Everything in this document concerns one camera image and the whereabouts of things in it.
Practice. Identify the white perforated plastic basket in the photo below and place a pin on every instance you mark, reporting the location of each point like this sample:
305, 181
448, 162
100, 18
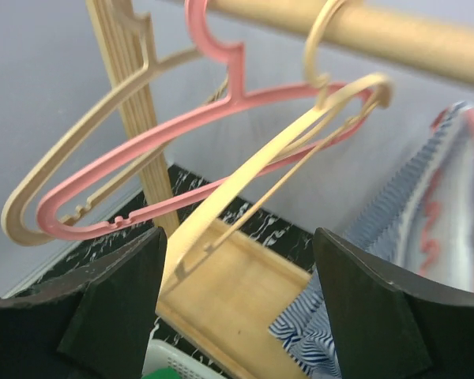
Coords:
160, 355

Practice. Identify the cream wooden hanger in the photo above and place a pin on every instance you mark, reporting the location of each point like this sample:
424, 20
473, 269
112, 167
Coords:
326, 108

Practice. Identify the wooden clothes rack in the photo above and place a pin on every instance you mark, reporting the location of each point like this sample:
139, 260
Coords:
235, 289

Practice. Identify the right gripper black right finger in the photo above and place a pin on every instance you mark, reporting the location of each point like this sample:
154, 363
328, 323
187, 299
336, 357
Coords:
375, 332

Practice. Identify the blue white striped tank top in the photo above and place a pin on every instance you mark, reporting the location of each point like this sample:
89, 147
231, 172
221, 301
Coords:
388, 227

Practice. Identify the green tank top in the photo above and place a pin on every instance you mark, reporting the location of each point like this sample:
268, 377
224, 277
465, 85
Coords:
163, 373

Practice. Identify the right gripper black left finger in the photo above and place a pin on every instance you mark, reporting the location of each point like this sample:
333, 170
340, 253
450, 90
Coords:
108, 334

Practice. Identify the beige wooden hanger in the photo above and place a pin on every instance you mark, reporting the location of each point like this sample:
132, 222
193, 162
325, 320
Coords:
127, 47

